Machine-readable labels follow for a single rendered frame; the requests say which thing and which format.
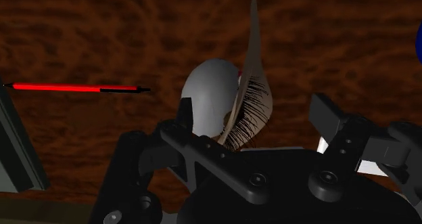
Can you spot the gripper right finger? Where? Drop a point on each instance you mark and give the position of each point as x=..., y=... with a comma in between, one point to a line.
x=349, y=141

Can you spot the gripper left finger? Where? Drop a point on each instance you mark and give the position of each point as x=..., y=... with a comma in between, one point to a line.
x=217, y=160

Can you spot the white egg-shaped object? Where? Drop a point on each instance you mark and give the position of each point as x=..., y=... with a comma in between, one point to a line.
x=211, y=94

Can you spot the blue round object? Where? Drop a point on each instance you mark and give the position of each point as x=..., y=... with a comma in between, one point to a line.
x=419, y=43

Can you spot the red and black pen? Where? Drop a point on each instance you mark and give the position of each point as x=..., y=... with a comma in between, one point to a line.
x=66, y=87

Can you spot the grey-green flat panel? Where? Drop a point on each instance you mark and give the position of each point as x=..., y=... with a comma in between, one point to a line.
x=18, y=150

